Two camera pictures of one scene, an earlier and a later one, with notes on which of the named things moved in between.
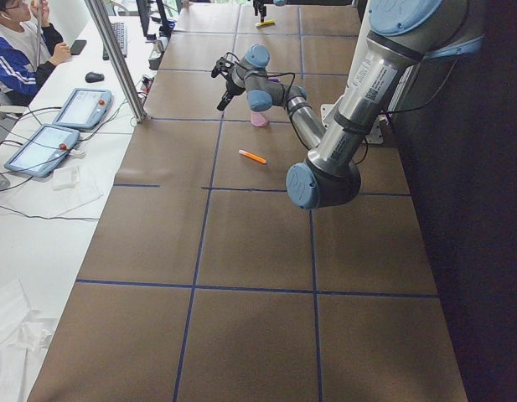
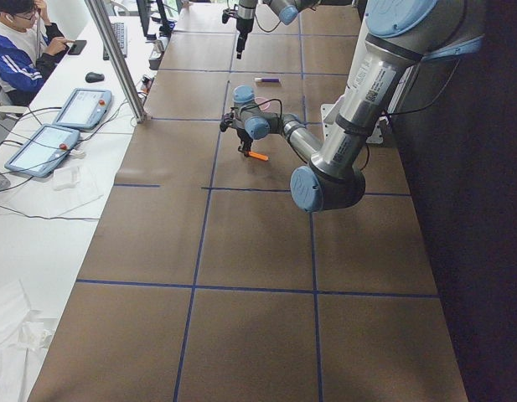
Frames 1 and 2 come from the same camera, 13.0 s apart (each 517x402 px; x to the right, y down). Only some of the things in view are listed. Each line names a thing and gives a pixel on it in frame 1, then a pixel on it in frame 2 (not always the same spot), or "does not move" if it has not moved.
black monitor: x=143 y=8 does not move
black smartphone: x=77 y=47 does not move
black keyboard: x=120 y=33 does not move
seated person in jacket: x=23 y=48 does not move
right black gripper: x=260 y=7 to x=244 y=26
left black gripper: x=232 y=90 to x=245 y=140
